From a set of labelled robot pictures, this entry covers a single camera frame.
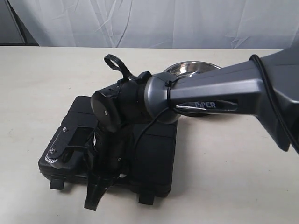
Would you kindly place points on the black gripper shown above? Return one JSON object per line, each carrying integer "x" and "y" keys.
{"x": 105, "y": 154}

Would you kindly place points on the black plastic tool case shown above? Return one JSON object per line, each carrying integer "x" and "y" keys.
{"x": 148, "y": 164}

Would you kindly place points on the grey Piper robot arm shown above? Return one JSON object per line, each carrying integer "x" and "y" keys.
{"x": 265, "y": 87}

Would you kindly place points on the round stainless steel tray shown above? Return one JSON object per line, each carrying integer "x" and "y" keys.
{"x": 183, "y": 70}

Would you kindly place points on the white backdrop curtain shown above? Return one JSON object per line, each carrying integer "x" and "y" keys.
{"x": 169, "y": 24}

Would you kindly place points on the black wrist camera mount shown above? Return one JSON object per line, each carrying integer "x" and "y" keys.
{"x": 73, "y": 139}

